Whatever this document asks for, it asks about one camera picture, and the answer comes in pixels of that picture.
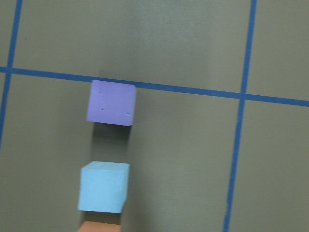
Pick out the orange foam block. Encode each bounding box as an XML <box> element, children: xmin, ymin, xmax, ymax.
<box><xmin>77</xmin><ymin>221</ymin><xmax>121</xmax><ymax>232</ymax></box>

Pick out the purple foam block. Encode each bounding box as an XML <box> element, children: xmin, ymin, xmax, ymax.
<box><xmin>86</xmin><ymin>80</ymin><xmax>137</xmax><ymax>126</ymax></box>

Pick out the light blue foam block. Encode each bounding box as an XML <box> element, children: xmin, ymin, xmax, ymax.
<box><xmin>78</xmin><ymin>161</ymin><xmax>130</xmax><ymax>214</ymax></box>

